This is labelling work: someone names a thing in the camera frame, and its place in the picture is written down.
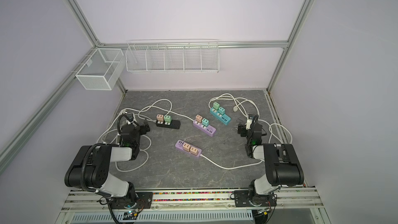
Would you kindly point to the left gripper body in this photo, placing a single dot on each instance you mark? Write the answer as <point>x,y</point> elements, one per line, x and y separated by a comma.
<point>142,128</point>

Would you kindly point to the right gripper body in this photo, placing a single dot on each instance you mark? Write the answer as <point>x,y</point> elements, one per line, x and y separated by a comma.
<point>245,127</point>

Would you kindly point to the pink plug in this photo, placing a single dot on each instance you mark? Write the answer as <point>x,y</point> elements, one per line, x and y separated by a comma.
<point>199,118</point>
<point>160,117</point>

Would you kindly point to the teal power strip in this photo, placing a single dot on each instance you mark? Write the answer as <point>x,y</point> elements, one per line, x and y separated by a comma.
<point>223,118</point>

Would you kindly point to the green plug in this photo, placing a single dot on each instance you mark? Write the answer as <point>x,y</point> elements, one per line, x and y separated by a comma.
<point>167,118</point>
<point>216,105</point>

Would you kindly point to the purple power strip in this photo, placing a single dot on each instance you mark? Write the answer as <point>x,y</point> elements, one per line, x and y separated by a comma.
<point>179,145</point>
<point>209,130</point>

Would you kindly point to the black power strip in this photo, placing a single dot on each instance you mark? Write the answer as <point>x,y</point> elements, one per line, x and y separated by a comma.
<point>174,124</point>

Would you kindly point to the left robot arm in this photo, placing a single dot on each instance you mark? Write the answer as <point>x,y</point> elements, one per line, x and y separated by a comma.
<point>89,170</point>

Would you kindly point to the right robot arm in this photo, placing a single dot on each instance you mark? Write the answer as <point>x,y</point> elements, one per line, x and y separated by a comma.
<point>281,167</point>

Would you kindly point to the pink plug front strip left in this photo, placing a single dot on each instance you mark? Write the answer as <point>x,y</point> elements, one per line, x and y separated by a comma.
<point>186,147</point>

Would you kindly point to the pink plug strip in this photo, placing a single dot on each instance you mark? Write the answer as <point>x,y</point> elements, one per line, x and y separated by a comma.
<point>194,151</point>
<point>186,147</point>

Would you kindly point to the pink plug front strip right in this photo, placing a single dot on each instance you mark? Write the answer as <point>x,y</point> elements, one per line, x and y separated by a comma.
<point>194,151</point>

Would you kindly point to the purple power strip front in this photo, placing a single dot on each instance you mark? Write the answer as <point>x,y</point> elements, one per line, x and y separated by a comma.
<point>179,145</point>

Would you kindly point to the white mesh box basket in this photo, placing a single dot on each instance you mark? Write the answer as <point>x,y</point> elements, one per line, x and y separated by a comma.
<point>102,69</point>

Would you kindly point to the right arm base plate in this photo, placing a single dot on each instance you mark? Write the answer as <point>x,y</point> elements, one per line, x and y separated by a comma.
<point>245,198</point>

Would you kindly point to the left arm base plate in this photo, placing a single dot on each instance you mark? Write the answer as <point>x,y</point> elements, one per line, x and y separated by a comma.
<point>143,200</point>

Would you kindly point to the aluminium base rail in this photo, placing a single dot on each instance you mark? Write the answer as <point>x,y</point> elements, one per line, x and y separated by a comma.
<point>197,199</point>

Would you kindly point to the white wire basket rack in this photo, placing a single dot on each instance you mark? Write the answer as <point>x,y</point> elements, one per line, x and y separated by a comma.
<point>172,55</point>

